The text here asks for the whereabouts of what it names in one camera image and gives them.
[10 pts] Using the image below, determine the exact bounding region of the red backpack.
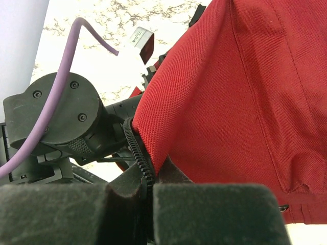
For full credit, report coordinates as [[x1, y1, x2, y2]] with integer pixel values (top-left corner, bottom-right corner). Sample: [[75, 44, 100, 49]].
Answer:
[[132, 1, 326, 224]]

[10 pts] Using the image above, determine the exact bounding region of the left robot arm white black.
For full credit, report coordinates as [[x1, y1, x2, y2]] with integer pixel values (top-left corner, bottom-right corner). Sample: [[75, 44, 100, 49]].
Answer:
[[1, 73, 142, 185]]

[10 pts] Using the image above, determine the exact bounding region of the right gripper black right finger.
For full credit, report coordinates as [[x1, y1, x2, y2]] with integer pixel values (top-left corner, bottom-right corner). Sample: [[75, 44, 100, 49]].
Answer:
[[153, 159, 290, 244]]

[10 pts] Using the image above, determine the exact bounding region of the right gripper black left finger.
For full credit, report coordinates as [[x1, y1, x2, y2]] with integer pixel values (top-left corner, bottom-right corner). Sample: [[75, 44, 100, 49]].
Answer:
[[1, 165, 147, 244]]

